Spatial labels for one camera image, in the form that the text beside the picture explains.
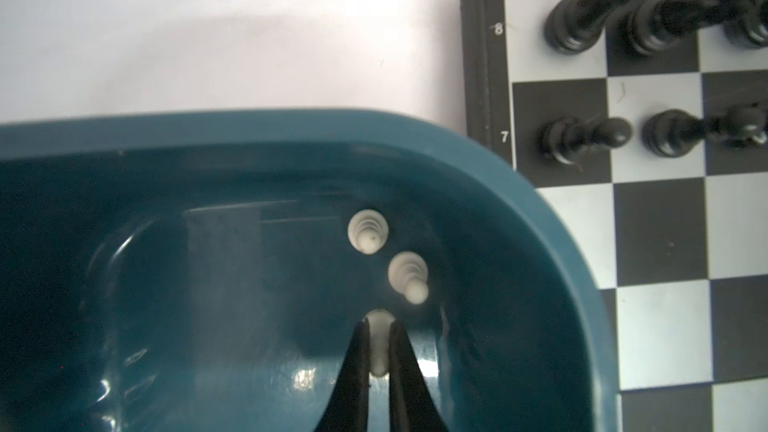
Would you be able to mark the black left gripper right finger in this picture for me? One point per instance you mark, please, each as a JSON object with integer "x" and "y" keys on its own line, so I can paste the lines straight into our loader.
{"x": 411, "y": 407}

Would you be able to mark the black white chess board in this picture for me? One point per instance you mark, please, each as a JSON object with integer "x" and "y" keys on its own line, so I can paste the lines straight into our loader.
{"x": 645, "y": 129}

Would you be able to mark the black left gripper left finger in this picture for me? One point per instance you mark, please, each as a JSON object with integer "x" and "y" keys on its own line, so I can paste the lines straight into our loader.
{"x": 348, "y": 406}

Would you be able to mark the white chess pawn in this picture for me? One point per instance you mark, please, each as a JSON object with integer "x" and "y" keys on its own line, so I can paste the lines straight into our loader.
{"x": 368, "y": 231}
{"x": 408, "y": 276}
{"x": 379, "y": 322}

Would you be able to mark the teal plastic tray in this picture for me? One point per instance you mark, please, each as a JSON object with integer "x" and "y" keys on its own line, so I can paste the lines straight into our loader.
{"x": 193, "y": 272}

